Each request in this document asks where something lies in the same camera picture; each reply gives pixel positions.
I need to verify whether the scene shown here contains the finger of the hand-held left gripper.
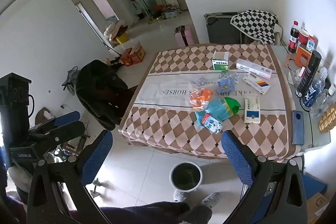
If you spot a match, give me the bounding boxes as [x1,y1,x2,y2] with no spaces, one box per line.
[29,111,81,135]
[28,120,86,152]

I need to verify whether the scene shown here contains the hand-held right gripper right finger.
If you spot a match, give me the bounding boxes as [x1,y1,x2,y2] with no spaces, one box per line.
[222,130,307,224]

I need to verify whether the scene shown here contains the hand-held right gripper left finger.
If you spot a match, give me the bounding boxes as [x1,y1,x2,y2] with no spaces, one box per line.
[26,130,114,224]

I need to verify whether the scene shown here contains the small red-white packet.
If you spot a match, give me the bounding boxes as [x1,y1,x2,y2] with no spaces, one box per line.
[201,113,224,134]

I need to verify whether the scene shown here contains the white blue medicine box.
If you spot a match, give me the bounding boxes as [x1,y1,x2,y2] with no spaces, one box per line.
[244,97,261,124]

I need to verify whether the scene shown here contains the teal plastic packet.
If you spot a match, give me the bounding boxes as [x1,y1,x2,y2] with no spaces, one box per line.
[195,97,231,122]

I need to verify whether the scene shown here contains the white trash bin black liner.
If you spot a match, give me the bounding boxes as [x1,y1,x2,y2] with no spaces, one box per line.
[170,162,203,191]

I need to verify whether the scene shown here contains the orange plastic wrapper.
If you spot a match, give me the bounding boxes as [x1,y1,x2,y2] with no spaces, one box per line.
[189,88,212,110]

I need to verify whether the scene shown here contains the small blue packet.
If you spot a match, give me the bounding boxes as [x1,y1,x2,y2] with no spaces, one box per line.
[217,79,235,93]

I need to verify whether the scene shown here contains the white box coloured stripes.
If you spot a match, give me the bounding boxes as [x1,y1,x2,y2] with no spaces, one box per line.
[242,74,271,95]

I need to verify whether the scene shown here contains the clear plastic wrapper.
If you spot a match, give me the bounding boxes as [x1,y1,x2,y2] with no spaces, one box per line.
[219,70,240,83]
[193,76,209,88]

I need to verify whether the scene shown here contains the white toothpaste box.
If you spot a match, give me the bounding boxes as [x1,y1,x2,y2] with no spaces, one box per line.
[236,58,273,80]

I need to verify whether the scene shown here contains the green white medicine box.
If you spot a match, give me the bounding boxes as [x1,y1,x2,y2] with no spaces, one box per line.
[211,51,229,71]

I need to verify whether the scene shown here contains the small metal dumbbell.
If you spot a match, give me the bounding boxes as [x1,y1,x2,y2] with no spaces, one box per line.
[91,178,103,197]

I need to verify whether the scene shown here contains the grey cloth bag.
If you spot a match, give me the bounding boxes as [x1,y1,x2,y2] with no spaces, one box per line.
[62,67,80,94]

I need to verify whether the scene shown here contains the black jacket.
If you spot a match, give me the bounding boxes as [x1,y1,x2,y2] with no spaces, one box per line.
[76,60,129,131]

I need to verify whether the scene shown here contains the person's right grey slipper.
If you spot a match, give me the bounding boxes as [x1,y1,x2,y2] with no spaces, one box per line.
[202,193,220,209]

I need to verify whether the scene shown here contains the person's grey slipper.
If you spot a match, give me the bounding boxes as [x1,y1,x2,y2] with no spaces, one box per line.
[173,189,187,202]
[202,193,220,209]

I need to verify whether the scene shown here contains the dark blue smartphone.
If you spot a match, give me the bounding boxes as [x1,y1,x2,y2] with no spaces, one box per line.
[292,111,305,146]

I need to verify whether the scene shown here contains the person's left grey slipper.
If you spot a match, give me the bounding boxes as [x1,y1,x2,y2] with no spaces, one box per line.
[173,189,187,202]

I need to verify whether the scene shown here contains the brown checked tablecloth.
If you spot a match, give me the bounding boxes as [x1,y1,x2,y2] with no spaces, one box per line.
[118,43,293,161]

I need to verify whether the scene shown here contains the person's left leg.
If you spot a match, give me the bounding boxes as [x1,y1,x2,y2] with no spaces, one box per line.
[100,202,189,224]

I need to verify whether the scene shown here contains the orange cardboard box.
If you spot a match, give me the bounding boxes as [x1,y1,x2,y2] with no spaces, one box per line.
[130,42,146,65]
[121,48,134,67]

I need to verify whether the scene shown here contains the brown cardboard box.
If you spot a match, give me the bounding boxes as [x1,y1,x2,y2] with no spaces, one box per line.
[306,193,330,224]

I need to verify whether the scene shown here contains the yellow bin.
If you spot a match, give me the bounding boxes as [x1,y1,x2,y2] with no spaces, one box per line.
[115,32,130,45]

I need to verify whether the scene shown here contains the gold foil boxes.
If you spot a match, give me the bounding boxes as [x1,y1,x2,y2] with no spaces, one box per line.
[319,106,336,132]

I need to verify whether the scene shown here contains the pile of clothes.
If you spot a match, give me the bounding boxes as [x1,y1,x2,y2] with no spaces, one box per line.
[104,20,129,41]

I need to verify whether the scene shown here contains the clear plastic bottle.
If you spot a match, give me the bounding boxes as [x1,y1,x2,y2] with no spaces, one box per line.
[310,82,336,118]

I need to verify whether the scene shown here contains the water bottle blue label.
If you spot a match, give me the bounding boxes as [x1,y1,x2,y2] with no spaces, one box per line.
[302,67,328,109]

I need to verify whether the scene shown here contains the black spray can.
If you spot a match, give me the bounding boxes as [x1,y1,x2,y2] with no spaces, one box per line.
[295,50,322,98]

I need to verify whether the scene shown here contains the grey folding bed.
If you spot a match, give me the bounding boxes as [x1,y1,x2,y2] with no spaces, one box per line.
[204,12,246,45]

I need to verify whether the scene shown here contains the cola bottle red cap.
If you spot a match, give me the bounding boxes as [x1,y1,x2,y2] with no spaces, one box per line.
[288,21,300,53]

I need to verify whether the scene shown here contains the pink suitcase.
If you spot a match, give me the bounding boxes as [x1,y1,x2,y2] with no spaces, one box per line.
[175,25,196,47]

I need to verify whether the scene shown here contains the black white checkered blanket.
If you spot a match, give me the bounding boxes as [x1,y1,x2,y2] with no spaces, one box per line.
[230,10,279,45]

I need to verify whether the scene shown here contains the red paper cup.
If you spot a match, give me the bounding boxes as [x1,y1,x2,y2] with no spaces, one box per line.
[298,29,310,46]

